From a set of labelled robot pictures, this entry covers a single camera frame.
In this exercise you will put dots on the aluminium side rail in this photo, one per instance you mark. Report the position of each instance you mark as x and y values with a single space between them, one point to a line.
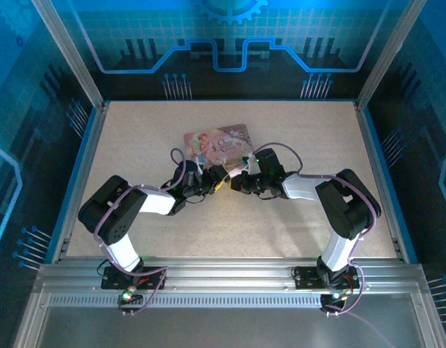
83 163
380 163

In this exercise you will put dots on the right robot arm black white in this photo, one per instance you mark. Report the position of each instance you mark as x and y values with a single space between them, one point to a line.
346 206

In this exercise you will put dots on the grey metal shelf panel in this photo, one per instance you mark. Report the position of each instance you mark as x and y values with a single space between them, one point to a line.
226 328

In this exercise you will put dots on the aluminium frame post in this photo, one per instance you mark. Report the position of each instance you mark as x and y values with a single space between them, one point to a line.
386 54
68 54

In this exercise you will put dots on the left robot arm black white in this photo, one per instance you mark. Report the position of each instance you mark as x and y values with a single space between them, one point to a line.
110 214

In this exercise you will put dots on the aluminium front rail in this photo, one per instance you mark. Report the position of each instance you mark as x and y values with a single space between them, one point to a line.
226 275

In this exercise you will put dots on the small connector board with LED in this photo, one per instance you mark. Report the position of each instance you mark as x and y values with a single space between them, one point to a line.
127 296
337 297

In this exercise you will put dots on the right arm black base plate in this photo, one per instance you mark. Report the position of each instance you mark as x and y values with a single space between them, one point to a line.
306 279

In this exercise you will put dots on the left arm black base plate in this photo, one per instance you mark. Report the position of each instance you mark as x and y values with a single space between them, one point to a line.
114 281

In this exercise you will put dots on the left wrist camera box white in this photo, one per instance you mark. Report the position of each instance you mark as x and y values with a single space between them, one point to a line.
200 162

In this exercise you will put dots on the pink illustrated tin box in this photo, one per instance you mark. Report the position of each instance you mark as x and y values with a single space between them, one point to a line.
215 143

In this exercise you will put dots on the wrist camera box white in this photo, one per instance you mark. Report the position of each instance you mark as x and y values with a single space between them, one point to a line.
200 162
251 164

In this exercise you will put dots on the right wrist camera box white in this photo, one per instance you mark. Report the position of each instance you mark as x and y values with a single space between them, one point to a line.
251 164

